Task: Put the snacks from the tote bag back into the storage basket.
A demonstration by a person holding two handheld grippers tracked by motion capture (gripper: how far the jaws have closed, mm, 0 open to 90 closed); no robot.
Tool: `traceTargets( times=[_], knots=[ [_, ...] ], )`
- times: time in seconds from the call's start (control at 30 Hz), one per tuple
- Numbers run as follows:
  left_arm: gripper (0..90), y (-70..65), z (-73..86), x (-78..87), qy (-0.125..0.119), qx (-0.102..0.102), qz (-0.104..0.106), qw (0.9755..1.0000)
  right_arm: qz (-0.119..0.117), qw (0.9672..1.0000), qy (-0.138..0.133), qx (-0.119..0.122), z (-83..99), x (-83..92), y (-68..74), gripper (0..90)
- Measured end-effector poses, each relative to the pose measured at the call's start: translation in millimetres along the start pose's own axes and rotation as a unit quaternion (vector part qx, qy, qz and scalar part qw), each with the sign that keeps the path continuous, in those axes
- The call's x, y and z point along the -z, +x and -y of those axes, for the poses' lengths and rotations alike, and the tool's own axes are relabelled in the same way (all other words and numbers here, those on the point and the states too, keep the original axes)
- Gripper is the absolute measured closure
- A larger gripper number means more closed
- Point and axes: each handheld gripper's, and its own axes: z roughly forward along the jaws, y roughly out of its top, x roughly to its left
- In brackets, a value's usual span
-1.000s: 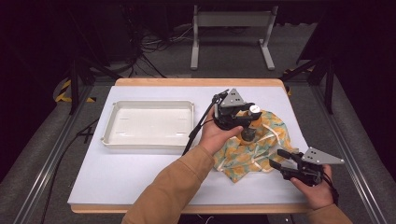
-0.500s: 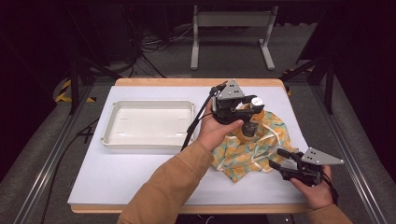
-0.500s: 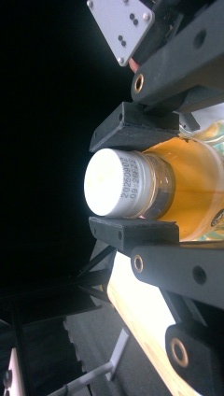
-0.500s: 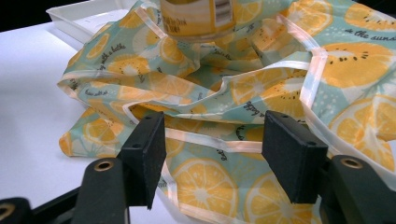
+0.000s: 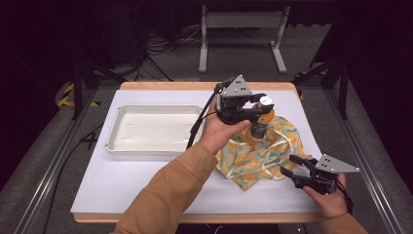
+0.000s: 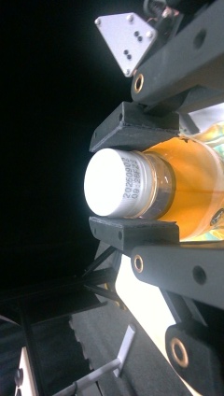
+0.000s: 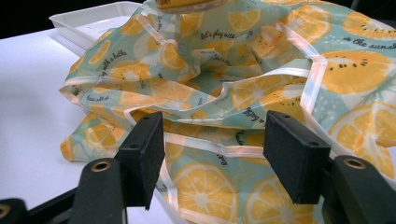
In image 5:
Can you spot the person's left hand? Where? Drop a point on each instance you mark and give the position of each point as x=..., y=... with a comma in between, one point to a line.
x=217, y=135

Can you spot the black metal stand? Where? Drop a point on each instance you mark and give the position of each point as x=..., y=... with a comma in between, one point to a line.
x=342, y=87
x=77, y=87

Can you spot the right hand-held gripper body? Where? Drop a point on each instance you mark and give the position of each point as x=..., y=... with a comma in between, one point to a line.
x=321, y=177

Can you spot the orange bottle with white cap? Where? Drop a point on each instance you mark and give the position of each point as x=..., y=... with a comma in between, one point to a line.
x=259, y=128

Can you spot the orange-print cloth bag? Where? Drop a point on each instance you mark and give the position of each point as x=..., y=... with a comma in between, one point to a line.
x=256, y=159

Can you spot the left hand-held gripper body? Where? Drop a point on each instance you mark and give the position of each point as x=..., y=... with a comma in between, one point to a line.
x=235, y=104

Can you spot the white table mat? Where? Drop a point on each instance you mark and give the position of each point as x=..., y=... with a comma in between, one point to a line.
x=123, y=182

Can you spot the person's right hand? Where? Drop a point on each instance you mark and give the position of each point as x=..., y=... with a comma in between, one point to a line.
x=331, y=203

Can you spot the yellow black hazard tape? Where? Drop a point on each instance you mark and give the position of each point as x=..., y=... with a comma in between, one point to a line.
x=65, y=97

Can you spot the white plastic tray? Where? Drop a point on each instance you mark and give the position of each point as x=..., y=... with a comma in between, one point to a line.
x=152, y=130

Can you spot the white metal table frame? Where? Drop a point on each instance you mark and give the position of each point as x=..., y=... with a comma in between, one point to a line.
x=242, y=20

